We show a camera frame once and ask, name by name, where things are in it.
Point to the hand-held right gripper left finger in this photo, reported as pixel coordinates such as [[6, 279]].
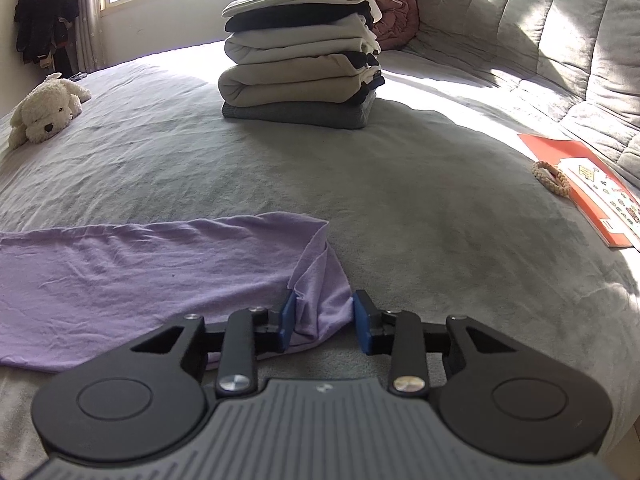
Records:
[[287, 320]]

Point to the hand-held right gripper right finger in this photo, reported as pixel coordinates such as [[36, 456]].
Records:
[[361, 320]]

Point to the purple pants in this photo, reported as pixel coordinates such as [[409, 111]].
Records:
[[150, 275]]

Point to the dark hanging clothes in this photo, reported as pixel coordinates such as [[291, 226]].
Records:
[[45, 10]]

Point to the grey folded garment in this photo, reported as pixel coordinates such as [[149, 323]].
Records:
[[290, 112]]

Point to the thin black folded garment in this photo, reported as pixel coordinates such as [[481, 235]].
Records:
[[371, 91], [360, 59]]

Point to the beige folded garment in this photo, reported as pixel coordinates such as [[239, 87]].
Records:
[[290, 80]]

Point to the red book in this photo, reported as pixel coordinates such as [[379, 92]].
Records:
[[560, 152]]

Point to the white folded garment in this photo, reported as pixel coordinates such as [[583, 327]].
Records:
[[300, 42]]

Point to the pink folded quilt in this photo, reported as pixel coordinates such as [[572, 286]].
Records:
[[395, 15]]

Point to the white plush dog toy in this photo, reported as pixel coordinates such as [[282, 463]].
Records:
[[45, 105]]

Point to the grey quilted headboard cover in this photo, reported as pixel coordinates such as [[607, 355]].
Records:
[[550, 25]]

